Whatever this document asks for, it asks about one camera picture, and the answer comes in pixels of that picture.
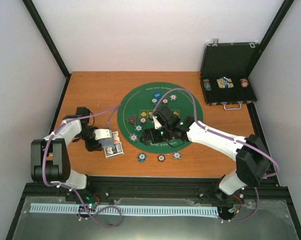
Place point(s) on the blue round blind button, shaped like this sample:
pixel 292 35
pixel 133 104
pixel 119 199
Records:
pixel 157 95

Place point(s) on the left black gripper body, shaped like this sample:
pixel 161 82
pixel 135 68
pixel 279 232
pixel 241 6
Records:
pixel 85 134

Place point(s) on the blue playing card box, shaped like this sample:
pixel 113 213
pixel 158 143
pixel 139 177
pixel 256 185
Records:
pixel 114 151

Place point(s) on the green blue chip stack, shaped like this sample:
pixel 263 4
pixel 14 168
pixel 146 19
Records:
pixel 141 157

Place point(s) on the red playing card box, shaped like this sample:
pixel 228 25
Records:
pixel 116 137

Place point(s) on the red chips in case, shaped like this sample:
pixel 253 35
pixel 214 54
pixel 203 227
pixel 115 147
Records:
pixel 244 83

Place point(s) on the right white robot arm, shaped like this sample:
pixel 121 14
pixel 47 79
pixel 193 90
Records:
pixel 249 153

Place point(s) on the grey card deck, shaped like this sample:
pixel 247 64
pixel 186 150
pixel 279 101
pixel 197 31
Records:
pixel 107 142

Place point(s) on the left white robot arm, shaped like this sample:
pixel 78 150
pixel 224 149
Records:
pixel 49 158

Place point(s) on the light blue cable duct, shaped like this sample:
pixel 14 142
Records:
pixel 126 210

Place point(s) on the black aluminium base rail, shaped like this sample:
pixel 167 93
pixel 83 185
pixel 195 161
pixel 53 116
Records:
pixel 114 192

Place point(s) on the wrapped card deck in case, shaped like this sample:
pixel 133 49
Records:
pixel 225 83

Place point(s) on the green blue poker chip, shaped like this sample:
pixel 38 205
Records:
pixel 138 128

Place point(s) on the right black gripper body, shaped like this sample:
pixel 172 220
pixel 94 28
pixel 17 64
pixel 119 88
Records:
pixel 162 137

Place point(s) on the triangular red dealer button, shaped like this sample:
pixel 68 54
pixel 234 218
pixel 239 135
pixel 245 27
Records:
pixel 132 120

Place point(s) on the red brown chip stack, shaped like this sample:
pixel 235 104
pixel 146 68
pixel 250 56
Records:
pixel 161 158

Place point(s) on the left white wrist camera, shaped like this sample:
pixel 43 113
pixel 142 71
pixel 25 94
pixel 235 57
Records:
pixel 102 133

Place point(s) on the black poker chip case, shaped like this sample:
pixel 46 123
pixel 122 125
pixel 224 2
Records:
pixel 232 60

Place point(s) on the purple white chip stack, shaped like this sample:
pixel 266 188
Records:
pixel 177 155

